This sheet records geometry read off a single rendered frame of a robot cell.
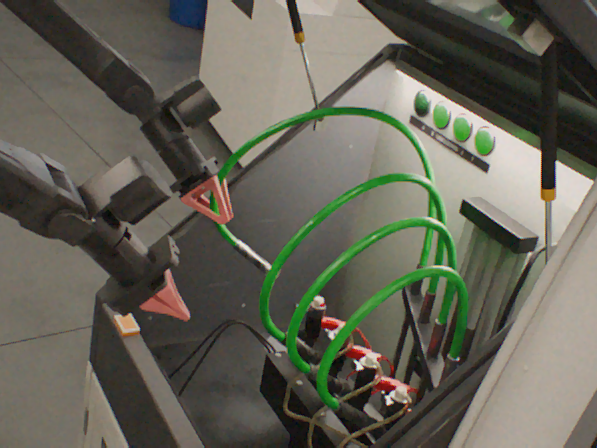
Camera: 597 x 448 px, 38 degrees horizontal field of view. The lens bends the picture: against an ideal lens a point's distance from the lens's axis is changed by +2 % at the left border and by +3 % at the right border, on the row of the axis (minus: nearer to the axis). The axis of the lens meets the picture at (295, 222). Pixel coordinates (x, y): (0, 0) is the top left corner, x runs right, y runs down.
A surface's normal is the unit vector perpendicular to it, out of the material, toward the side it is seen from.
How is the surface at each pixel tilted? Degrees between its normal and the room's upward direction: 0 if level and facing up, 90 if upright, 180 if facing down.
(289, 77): 90
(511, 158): 90
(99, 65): 76
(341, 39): 90
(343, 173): 90
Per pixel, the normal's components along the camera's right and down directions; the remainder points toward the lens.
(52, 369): 0.18, -0.88
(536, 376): -0.80, -0.14
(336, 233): 0.47, 0.46
